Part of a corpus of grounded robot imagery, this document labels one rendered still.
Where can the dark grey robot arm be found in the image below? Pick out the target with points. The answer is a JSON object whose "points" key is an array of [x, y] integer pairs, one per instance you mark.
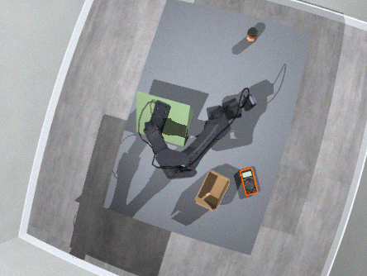
{"points": [[166, 157]]}

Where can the small jar with black lid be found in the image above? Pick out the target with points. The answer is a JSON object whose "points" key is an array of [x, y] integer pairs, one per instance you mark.
{"points": [[252, 35]]}

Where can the brown cardboard box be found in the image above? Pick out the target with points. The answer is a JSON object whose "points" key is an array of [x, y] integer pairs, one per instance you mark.
{"points": [[214, 187]]}

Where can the orange digital multimeter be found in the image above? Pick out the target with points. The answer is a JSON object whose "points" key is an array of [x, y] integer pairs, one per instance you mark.
{"points": [[248, 181]]}

